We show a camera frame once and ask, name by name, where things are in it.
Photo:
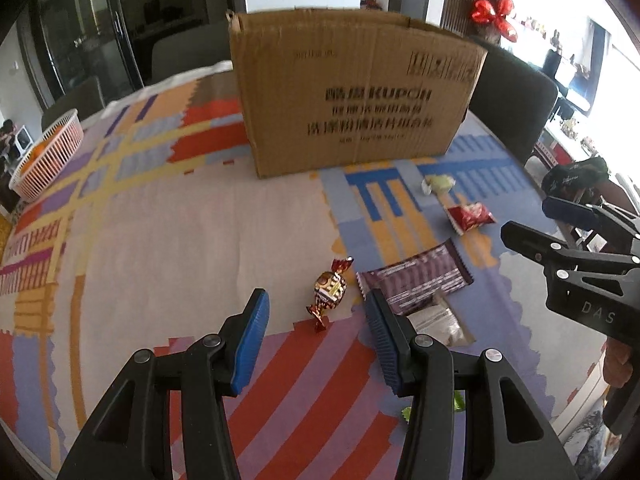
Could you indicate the brown cardboard box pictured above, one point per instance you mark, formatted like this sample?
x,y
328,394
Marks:
x,y
350,95

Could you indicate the red snack packet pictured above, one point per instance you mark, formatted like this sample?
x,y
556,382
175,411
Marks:
x,y
470,216

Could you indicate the grey dining chair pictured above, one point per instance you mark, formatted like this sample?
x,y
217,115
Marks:
x,y
515,100
192,52
75,100

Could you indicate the dark plush toy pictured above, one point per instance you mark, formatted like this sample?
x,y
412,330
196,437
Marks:
x,y
7,140

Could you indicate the black television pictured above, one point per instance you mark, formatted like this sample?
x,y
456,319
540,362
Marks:
x,y
575,85

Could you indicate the purple snack packet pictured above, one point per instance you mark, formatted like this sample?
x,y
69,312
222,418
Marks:
x,y
420,275

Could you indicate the white basket of oranges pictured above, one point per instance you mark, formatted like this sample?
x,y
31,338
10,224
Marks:
x,y
50,160

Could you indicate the person's right hand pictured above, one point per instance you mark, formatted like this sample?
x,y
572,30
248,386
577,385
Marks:
x,y
617,367

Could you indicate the black glass sliding doors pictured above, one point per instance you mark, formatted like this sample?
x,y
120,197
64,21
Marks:
x,y
100,25

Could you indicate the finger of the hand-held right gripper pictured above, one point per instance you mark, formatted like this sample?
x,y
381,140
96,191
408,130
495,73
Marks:
x,y
530,240
570,211

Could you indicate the red gold candy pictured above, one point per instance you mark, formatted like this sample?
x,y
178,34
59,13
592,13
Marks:
x,y
330,287

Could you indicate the red foil balloons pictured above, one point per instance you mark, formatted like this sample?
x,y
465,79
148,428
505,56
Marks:
x,y
492,15

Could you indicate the pile of oranges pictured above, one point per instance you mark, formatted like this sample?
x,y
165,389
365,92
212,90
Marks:
x,y
40,147

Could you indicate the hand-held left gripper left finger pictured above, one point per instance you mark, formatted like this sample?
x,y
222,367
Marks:
x,y
250,345

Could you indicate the pale green candy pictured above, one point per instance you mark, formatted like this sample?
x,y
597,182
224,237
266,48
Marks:
x,y
439,183

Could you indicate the beige snack packet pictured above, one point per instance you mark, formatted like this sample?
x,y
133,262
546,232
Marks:
x,y
445,322

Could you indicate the green candy packet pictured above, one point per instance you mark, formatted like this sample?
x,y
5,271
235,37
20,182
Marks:
x,y
458,402

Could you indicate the small white appliance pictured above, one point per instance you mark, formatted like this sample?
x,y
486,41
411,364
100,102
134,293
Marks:
x,y
22,142

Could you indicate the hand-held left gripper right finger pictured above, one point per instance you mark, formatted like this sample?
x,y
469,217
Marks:
x,y
382,340

